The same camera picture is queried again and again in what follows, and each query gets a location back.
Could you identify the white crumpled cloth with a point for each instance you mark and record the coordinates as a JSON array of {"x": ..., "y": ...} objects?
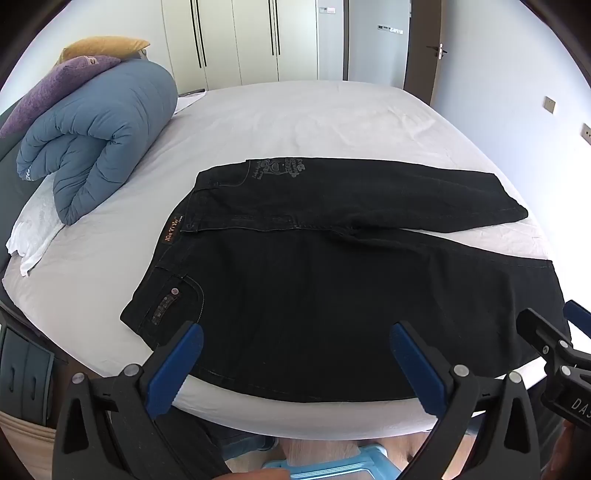
[{"x": 34, "y": 226}]

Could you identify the blue folded duvet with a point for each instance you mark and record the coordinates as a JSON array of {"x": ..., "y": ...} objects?
[{"x": 101, "y": 134}]

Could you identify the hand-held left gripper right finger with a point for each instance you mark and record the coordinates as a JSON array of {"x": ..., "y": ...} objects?
[{"x": 415, "y": 364}]

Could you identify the white folded cloth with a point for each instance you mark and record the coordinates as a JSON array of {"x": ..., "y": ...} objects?
[{"x": 189, "y": 99}]

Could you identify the brown door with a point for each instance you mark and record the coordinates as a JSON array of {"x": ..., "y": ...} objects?
[{"x": 442, "y": 78}]

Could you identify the bed with white sheet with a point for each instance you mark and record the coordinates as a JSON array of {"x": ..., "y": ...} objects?
[{"x": 323, "y": 124}]

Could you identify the beige wall socket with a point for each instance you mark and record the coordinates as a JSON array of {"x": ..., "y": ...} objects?
[
  {"x": 586, "y": 134},
  {"x": 549, "y": 104}
]

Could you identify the dark grey headboard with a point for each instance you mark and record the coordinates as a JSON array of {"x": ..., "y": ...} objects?
[{"x": 9, "y": 184}]

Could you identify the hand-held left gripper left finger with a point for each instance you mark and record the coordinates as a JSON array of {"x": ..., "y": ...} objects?
[{"x": 175, "y": 364}]

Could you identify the light blue plastic stool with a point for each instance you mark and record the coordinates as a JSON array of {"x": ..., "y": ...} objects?
[{"x": 323, "y": 464}]

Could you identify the wall control panel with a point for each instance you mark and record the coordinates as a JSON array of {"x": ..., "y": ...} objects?
[{"x": 390, "y": 29}]

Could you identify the dark grey nightstand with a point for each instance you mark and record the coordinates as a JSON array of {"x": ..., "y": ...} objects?
[{"x": 23, "y": 369}]

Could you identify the black denim pants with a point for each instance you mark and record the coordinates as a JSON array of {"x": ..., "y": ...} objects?
[{"x": 300, "y": 300}]

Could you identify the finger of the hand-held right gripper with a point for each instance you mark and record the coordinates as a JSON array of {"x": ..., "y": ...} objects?
[
  {"x": 579, "y": 314},
  {"x": 538, "y": 327}
]

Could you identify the purple pillow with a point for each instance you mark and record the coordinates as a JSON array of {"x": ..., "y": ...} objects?
[{"x": 51, "y": 87}]

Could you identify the white wardrobe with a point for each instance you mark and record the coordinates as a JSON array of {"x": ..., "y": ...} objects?
[{"x": 249, "y": 41}]

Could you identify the yellow pillow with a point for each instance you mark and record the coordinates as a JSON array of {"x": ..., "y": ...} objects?
[{"x": 106, "y": 47}]

